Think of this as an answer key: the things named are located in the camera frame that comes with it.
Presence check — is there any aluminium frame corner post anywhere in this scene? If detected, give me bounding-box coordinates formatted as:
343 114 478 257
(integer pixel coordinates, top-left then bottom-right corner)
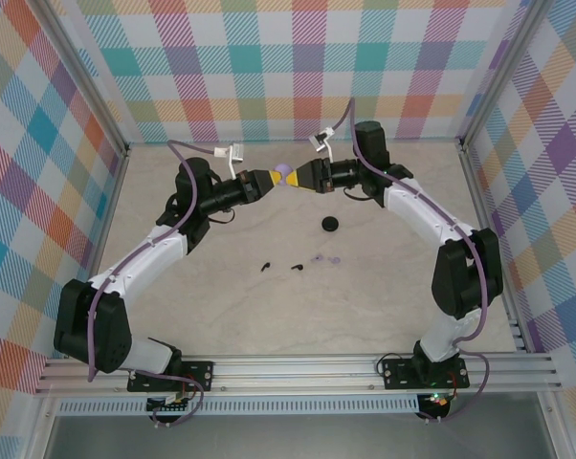
457 0 552 152
38 0 130 162

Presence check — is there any grey metal panel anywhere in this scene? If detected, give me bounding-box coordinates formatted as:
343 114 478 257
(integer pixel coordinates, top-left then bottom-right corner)
41 414 560 459

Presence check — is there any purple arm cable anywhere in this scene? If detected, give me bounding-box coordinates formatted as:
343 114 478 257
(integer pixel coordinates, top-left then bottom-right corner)
86 141 206 429
324 98 491 425

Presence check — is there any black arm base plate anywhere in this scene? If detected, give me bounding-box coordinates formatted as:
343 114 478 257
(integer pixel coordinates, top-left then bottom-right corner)
126 361 216 394
381 358 471 391

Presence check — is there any slotted grey cable duct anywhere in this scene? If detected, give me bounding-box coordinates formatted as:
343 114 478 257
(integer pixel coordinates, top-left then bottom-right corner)
56 399 422 417

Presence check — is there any thin aluminium frame rail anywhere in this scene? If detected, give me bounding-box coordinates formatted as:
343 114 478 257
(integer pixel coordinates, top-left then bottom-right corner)
124 137 464 146

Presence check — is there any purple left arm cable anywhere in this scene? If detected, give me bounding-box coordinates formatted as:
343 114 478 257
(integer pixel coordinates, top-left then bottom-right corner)
86 141 206 429

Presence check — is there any aluminium frame side rail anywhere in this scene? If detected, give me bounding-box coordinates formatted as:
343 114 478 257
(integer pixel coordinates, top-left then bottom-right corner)
87 145 131 283
458 142 529 354

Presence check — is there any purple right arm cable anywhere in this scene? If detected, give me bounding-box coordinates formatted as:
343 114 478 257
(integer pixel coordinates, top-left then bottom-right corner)
324 98 491 425

